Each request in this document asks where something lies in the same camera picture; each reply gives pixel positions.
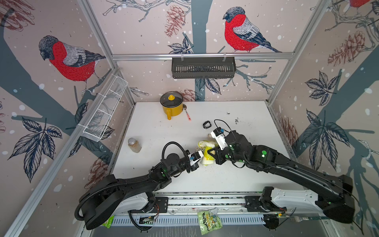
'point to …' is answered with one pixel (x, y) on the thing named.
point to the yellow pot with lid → (172, 103)
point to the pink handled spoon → (184, 107)
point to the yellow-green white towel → (208, 159)
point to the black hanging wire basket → (204, 67)
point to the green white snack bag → (208, 220)
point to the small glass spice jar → (134, 145)
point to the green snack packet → (108, 223)
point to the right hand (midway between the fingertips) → (208, 150)
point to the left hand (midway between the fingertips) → (205, 150)
